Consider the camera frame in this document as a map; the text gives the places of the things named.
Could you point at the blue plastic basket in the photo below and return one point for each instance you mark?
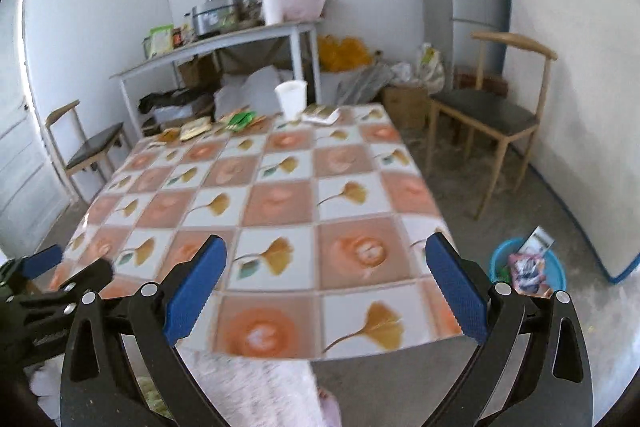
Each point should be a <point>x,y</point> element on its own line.
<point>555,274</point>

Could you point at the steel cooking pot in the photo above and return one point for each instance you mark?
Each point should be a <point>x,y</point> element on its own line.
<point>217,17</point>

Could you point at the yellow plastic bag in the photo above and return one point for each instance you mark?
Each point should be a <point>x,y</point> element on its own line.
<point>345,54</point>

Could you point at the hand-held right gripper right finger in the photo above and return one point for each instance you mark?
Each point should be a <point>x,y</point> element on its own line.
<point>455,287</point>

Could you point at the beige snack packet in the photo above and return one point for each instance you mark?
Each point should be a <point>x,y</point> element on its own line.
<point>196,128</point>

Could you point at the white paper roll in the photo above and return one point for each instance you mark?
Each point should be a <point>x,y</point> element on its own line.
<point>272,4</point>

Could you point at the white printed plastic bag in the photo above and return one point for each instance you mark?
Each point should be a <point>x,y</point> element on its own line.
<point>430,64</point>

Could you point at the white paper cup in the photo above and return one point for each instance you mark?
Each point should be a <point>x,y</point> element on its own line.
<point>291,99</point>

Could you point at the green and white packet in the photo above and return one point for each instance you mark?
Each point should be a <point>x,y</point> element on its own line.
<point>161,41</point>

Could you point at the person's pink fuzzy clothing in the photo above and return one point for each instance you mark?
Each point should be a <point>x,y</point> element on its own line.
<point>250,392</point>

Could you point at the brown cloth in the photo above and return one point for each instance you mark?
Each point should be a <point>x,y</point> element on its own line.
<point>255,54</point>

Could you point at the dark jar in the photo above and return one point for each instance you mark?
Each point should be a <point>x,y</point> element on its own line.
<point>177,38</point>

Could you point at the orange snack packet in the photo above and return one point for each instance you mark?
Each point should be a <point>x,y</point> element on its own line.
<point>261,122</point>

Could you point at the white mattress with blue edge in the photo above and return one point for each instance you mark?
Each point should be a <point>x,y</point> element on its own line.
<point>575,82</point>

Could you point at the small wooden chair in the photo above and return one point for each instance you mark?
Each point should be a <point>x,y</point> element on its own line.
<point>95,149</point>

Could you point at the ginkgo print tablecloth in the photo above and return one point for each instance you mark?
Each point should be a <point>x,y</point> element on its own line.
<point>280,207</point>

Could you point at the white side table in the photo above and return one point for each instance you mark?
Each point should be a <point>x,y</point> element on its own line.
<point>225,41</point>

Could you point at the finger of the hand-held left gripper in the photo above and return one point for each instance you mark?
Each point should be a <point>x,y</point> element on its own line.
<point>90,277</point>
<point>42,262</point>

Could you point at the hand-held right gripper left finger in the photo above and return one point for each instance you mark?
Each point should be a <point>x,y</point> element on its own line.
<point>195,289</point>

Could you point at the black bag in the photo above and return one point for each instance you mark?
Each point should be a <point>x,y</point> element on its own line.
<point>175,101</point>

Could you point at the green snack packet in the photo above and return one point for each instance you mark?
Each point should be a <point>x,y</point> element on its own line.
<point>241,121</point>

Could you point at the pile of white plastic sheets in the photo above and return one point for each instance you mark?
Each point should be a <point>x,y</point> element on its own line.
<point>372,82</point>

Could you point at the cardboard box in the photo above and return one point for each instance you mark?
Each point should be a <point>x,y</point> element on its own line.
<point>197,74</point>
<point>405,107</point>

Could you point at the white door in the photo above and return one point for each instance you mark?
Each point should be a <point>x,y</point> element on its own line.
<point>20,157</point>

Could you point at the wooden chair with black seat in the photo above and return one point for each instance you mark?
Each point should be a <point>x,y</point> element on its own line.
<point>482,114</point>

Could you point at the small brown snack packet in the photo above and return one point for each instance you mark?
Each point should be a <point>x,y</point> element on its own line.
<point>169,135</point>

